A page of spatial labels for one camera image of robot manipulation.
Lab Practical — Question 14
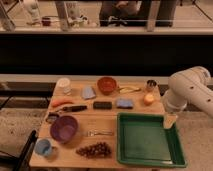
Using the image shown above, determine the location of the black eraser block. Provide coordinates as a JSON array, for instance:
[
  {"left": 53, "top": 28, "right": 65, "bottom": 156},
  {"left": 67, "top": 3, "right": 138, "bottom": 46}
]
[{"left": 93, "top": 101, "right": 112, "bottom": 110}]

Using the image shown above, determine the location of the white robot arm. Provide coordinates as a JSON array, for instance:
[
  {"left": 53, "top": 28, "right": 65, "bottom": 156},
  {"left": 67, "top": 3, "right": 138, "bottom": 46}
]
[{"left": 162, "top": 66, "right": 213, "bottom": 129}]

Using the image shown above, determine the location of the purple bowl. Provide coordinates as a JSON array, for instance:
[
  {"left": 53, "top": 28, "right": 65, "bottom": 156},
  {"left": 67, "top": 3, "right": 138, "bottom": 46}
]
[{"left": 50, "top": 116, "right": 78, "bottom": 143}]

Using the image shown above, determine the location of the dark red background bowl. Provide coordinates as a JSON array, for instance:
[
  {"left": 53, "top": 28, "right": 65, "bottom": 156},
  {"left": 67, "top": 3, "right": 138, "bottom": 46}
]
[{"left": 42, "top": 17, "right": 51, "bottom": 26}]

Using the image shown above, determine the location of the yellow apple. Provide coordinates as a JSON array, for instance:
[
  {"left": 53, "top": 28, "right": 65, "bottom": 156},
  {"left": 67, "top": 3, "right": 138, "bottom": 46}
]
[{"left": 143, "top": 93, "right": 155, "bottom": 105}]

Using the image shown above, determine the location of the green plastic tray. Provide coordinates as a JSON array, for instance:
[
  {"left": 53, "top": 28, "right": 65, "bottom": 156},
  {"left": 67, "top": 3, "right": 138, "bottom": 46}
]
[{"left": 117, "top": 113, "right": 187, "bottom": 168}]

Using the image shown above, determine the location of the small metal cup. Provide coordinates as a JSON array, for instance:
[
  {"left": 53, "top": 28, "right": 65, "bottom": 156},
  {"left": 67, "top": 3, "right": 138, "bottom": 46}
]
[{"left": 146, "top": 80, "right": 157, "bottom": 92}]

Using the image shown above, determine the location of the blue sponge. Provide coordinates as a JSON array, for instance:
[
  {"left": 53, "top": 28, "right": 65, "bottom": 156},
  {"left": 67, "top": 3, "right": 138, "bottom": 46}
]
[{"left": 116, "top": 98, "right": 134, "bottom": 109}]

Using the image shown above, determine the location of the bunch of dark grapes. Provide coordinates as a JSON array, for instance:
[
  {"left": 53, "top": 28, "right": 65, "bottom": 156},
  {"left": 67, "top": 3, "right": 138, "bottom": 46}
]
[{"left": 76, "top": 142, "right": 112, "bottom": 158}]

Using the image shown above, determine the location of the silver fork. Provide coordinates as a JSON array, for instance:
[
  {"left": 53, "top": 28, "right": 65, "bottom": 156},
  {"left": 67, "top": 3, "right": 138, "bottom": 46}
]
[{"left": 85, "top": 131, "right": 114, "bottom": 137}]

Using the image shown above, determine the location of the light blue cloth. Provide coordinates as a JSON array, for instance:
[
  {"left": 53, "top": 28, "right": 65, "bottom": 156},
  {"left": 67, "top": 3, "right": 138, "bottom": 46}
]
[{"left": 82, "top": 86, "right": 96, "bottom": 100}]

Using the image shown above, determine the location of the wooden board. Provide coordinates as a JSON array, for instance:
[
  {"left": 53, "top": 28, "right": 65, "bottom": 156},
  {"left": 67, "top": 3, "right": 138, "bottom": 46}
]
[{"left": 29, "top": 81, "right": 165, "bottom": 169}]

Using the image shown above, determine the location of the white cup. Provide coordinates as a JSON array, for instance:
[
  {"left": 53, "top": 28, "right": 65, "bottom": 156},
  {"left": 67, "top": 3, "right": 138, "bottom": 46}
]
[{"left": 56, "top": 78, "right": 71, "bottom": 94}]

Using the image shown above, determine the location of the orange carrot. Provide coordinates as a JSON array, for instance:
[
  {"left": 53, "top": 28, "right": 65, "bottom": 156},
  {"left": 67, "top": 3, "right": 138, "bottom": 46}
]
[{"left": 51, "top": 99, "right": 73, "bottom": 107}]

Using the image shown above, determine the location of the person in background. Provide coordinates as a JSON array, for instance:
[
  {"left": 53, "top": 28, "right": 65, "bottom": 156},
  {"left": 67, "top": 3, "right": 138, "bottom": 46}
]
[{"left": 99, "top": 0, "right": 151, "bottom": 26}]

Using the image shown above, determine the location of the small dark measuring cup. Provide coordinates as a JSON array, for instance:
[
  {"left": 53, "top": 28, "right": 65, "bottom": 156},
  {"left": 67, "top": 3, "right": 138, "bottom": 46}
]
[{"left": 46, "top": 112, "right": 59, "bottom": 123}]

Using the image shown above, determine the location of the light blue mug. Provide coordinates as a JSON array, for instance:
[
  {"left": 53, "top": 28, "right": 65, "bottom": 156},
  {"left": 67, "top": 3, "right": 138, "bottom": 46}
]
[{"left": 34, "top": 139, "right": 56, "bottom": 157}]

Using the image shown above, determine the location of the black handled knife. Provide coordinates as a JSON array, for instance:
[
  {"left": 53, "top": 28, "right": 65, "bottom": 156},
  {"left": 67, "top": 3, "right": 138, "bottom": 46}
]
[{"left": 55, "top": 105, "right": 87, "bottom": 112}]

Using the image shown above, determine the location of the black chair frame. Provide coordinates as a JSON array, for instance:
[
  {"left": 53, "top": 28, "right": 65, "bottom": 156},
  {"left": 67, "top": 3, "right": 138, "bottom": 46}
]
[{"left": 0, "top": 130, "right": 37, "bottom": 171}]

